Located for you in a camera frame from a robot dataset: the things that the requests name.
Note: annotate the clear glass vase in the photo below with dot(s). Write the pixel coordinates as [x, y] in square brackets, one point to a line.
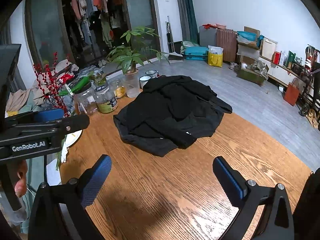
[131, 87]

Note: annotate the pair of shoes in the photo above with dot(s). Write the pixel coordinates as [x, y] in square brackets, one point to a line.
[234, 66]

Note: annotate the green label glass jar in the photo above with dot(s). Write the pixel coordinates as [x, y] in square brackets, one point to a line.
[106, 101]

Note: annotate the red berry branches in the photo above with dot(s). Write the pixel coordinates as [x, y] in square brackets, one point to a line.
[50, 80]

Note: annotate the potted money tree plant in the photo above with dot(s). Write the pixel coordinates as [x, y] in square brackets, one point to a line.
[130, 55]

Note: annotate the orange paper bag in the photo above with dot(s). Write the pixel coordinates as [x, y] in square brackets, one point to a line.
[291, 93]

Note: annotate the small jar with yellow contents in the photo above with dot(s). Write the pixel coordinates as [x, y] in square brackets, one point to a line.
[119, 90]

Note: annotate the person's left hand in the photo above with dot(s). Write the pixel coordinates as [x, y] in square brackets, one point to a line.
[21, 180]

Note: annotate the white wood-framed board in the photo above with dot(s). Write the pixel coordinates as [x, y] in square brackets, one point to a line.
[268, 48]

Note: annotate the green gift bag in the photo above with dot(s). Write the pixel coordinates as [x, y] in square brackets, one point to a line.
[290, 60]

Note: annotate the dustpan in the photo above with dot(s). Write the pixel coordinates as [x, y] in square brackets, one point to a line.
[175, 55]

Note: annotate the black knit sweater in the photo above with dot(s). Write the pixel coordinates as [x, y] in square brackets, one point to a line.
[150, 130]

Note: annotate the grey suitcase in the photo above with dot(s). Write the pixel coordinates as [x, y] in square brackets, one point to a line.
[207, 36]

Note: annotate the white enamel mug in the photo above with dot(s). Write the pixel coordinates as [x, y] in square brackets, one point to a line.
[144, 82]
[151, 74]

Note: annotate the green curtain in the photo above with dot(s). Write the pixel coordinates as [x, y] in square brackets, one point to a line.
[188, 10]

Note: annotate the white low cabinet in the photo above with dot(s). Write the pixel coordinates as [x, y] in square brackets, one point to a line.
[280, 72]

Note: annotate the dark grey garment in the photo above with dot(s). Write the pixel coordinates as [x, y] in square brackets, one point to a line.
[180, 92]

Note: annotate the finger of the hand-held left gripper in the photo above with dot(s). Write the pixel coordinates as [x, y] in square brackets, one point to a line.
[48, 115]
[72, 125]

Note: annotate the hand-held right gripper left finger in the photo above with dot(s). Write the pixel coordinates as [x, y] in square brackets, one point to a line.
[96, 180]

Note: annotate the white plate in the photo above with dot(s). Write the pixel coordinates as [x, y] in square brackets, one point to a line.
[73, 137]

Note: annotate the green crate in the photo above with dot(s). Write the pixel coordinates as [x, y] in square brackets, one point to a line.
[251, 76]

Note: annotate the clear glass jar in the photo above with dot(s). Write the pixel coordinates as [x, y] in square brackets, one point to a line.
[86, 102]

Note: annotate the brown paper bags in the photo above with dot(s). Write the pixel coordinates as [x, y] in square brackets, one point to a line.
[313, 118]

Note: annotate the yellow shopping bag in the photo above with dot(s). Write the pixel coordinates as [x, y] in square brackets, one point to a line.
[215, 58]

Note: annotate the black cart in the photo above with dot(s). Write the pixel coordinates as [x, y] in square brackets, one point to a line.
[308, 80]

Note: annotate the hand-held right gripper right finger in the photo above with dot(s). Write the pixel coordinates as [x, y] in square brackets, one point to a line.
[230, 180]

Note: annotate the white tissue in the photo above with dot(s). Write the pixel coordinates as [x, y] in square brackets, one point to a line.
[63, 152]

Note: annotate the stack of cardboard boxes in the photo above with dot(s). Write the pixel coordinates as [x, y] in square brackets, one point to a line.
[247, 45]

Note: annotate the row of hanging clothes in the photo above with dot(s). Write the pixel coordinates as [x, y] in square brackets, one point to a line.
[95, 17]

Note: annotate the red box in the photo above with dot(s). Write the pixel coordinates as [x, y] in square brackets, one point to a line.
[276, 58]

